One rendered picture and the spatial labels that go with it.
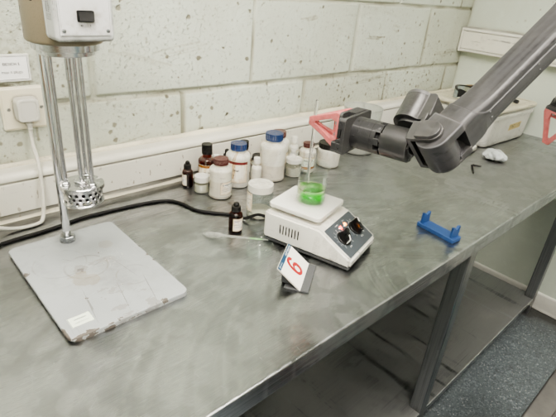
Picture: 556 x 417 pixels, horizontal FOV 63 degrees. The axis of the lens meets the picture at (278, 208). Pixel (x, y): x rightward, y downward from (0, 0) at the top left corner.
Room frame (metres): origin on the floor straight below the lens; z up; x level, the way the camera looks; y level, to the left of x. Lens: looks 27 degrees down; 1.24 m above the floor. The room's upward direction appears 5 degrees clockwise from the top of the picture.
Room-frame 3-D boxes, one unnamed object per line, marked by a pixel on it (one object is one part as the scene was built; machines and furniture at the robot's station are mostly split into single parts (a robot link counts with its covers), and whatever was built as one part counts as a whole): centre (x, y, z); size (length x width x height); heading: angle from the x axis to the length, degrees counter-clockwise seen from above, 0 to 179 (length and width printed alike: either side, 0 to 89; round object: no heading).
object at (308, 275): (0.71, -0.05, 0.77); 0.09 x 0.06 x 0.04; 169
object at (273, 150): (1.18, 0.03, 0.81); 0.07 x 0.07 x 0.13
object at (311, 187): (0.86, -0.06, 0.88); 0.07 x 0.06 x 0.08; 156
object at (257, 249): (0.78, 0.03, 0.76); 0.06 x 0.06 x 0.02
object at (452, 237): (0.94, -0.38, 0.77); 0.10 x 0.03 x 0.04; 39
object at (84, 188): (0.67, 0.32, 1.02); 0.07 x 0.07 x 0.25
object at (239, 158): (1.11, 0.11, 0.81); 0.06 x 0.06 x 0.11
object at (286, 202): (0.86, -0.06, 0.83); 0.12 x 0.12 x 0.01; 61
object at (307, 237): (0.85, -0.08, 0.79); 0.22 x 0.13 x 0.08; 61
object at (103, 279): (0.66, 0.31, 0.76); 0.30 x 0.20 x 0.01; 45
